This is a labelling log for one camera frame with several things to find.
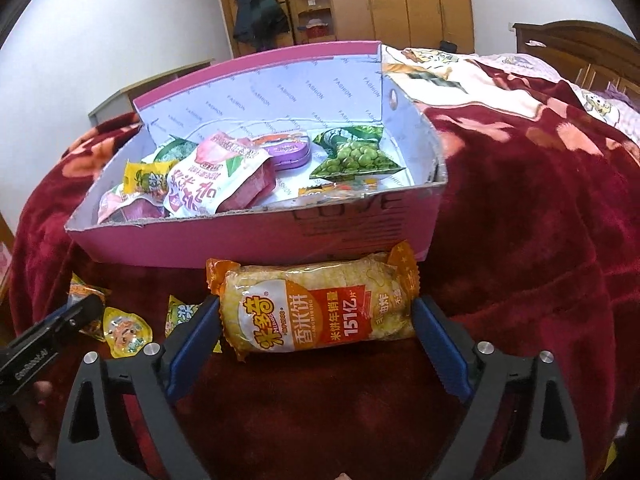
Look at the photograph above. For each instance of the green peas snack bag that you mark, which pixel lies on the green peas snack bag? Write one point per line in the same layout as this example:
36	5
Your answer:
353	152

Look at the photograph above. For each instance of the small green snack bag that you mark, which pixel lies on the small green snack bag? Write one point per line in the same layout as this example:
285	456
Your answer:
176	149

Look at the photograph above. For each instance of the burger gummy candy packet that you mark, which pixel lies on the burger gummy candy packet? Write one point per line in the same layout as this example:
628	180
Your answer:
340	189

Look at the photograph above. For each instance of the chocolate jelly cup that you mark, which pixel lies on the chocolate jelly cup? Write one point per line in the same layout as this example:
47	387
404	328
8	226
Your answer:
88	302

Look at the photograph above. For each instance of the rice cracker orange pack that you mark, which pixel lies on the rice cracker orange pack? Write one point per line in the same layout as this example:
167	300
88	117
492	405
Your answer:
275	309

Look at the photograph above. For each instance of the pink checked cartoon bedsheet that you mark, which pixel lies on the pink checked cartoon bedsheet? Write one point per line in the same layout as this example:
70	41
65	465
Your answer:
511	84

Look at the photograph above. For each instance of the dark red floral blanket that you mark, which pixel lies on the dark red floral blanket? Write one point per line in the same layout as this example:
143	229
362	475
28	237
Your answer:
536	247

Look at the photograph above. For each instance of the large peach jelly pouch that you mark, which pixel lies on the large peach jelly pouch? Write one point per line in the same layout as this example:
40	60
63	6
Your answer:
222	174

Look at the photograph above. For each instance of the yellow candy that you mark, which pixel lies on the yellow candy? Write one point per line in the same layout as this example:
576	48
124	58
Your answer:
182	314
150	178

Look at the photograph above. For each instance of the wooden headboard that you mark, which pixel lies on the wooden headboard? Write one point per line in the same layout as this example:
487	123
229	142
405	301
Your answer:
591	55

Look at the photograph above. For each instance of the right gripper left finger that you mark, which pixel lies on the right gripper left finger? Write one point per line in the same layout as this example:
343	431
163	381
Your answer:
98	439

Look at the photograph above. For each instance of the pink cardboard box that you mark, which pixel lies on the pink cardboard box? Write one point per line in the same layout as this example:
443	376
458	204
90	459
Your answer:
310	88

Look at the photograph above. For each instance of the yellow cartoon jelly cup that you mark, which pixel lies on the yellow cartoon jelly cup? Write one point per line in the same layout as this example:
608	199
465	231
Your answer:
125	333

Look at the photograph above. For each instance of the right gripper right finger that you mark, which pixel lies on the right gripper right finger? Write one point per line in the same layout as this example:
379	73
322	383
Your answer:
478	374

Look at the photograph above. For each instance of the dark hanging coats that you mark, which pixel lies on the dark hanging coats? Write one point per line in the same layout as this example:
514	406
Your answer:
259	23

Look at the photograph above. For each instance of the red pot on shelf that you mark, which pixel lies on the red pot on shelf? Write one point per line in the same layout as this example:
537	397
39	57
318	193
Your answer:
316	28

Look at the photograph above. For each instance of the small peach jelly pouch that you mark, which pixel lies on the small peach jelly pouch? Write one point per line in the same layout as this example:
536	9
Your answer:
116	206

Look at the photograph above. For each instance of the purple mint tin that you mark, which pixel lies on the purple mint tin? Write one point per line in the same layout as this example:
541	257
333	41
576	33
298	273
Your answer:
287	150

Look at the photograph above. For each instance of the black bag by wardrobe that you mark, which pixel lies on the black bag by wardrobe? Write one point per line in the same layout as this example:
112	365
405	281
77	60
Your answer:
447	46

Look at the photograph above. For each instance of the low white shelf unit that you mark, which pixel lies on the low white shelf unit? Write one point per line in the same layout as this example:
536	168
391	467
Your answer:
122	100

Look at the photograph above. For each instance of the person's left hand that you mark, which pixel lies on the person's left hand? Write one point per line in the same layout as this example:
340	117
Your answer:
30	404

